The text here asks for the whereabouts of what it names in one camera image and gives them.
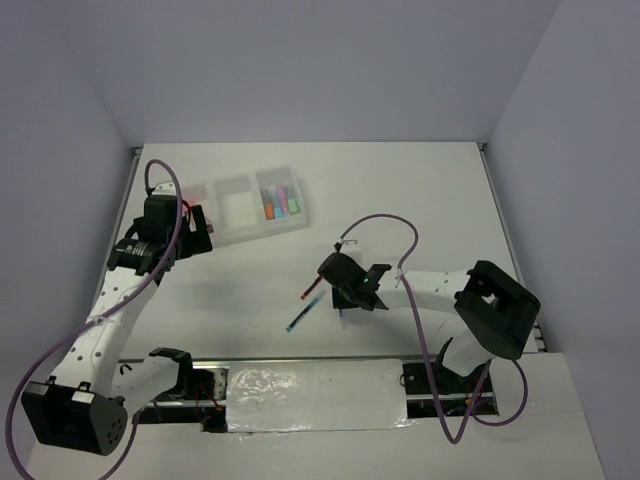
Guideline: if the green highlighter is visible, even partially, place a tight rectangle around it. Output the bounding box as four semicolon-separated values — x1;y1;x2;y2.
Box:
285;186;300;215

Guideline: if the dark blue pen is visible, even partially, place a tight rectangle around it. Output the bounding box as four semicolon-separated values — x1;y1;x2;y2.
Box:
338;309;348;331

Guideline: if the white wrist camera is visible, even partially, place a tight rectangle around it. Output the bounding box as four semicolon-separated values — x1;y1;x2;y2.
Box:
150;181;177;197
334;239;362;264

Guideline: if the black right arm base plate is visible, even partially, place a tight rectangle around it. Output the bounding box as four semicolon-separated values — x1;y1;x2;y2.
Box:
399;361;484;400

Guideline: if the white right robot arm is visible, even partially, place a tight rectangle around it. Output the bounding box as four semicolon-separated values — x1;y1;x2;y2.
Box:
318;253;541;391

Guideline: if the white three-compartment tray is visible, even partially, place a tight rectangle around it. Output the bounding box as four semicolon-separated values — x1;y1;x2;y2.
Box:
183;166;309;248

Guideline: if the pink highlighter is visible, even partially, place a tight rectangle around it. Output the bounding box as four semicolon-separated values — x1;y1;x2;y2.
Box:
276;185;289;216

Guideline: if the pink-lidded small bottle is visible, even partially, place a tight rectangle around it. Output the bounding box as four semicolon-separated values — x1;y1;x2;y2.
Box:
182;200;214;234

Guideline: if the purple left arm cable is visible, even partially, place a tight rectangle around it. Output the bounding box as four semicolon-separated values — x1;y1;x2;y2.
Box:
8;159;184;480

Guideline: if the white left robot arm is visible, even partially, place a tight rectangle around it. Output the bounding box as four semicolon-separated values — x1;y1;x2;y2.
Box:
21;194;212;456

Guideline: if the silver foil cover panel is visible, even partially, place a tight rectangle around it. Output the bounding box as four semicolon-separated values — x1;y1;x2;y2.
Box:
226;359;411;433

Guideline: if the light blue pen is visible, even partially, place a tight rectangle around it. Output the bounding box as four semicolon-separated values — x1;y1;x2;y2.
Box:
286;289;326;332

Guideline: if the red pen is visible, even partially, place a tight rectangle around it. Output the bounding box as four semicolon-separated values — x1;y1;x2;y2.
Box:
300;276;322;300

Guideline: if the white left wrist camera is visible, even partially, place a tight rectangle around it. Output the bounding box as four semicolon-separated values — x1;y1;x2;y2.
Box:
150;181;177;197

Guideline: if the orange highlighter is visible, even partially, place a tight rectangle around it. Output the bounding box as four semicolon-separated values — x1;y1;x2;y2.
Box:
262;190;275;220

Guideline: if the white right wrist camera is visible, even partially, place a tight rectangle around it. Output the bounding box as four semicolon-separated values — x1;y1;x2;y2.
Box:
334;239;362;264

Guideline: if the blue highlighter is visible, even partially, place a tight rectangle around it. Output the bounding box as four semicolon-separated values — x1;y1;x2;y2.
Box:
271;189;283;219

